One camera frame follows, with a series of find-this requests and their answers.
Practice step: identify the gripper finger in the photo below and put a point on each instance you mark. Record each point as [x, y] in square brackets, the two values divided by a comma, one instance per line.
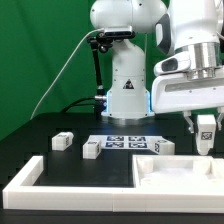
[219, 120]
[188, 123]

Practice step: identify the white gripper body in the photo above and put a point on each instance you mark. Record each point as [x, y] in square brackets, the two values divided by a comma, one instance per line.
[174, 91]

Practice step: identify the white square tabletop part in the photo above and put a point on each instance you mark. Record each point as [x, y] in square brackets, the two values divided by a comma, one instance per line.
[172, 171]

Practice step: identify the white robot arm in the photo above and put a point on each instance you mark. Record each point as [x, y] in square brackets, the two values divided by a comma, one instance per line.
[183, 26]

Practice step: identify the AprilTag marker sheet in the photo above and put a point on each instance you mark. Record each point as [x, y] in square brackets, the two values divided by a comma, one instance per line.
[126, 142]

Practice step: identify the white U-shaped obstacle fence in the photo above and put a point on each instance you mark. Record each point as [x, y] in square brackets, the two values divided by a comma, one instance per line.
[23, 193]

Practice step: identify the grey camera on mount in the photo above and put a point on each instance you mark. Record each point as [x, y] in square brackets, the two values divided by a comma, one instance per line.
[116, 32]

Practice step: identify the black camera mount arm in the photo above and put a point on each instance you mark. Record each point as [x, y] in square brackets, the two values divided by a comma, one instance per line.
[97, 66]

